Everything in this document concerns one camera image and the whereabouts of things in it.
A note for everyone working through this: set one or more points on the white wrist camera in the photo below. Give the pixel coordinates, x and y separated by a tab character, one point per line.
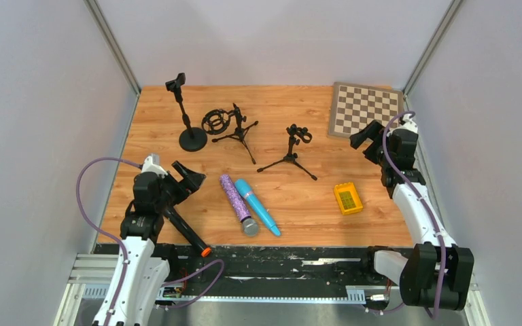
151	164
404	121

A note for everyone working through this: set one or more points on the blue toy microphone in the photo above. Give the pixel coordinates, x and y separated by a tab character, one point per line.
247	193

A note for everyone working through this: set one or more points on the yellow toy brick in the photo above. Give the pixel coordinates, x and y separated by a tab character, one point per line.
347	197

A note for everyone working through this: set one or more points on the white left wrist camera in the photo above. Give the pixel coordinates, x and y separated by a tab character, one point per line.
151	164

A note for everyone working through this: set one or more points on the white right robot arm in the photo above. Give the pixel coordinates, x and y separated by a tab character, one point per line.
438	272

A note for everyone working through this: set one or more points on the round base microphone stand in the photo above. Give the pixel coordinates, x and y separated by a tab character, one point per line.
192	138

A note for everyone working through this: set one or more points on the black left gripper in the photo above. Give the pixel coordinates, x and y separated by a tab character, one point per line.
179	183

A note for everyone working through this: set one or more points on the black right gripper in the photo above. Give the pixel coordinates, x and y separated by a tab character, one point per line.
375	142

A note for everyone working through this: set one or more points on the wooden chessboard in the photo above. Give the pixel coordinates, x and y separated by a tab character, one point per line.
354	106

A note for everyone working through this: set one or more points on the tripod stand with shock mount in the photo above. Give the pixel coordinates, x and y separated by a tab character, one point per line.
217	121

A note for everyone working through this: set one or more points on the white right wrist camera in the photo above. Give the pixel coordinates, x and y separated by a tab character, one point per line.
404	121

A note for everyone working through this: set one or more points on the purple glitter microphone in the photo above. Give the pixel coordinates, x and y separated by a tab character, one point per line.
248	225

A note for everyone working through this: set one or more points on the black tripod clip stand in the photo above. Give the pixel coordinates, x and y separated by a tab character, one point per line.
296	135

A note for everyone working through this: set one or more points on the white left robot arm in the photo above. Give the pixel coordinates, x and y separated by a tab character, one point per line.
139	274

